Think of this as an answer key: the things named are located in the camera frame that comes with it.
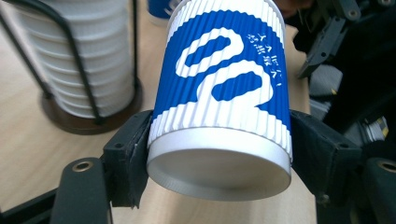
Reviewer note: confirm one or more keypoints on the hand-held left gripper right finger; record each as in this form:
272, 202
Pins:
323, 158

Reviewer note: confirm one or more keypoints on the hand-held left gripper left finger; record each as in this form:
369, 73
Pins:
127, 155

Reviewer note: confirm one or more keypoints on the stack of paper cups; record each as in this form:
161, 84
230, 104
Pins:
93, 62

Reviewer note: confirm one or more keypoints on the blue white corrugated cup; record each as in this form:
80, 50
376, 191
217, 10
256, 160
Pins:
218, 109

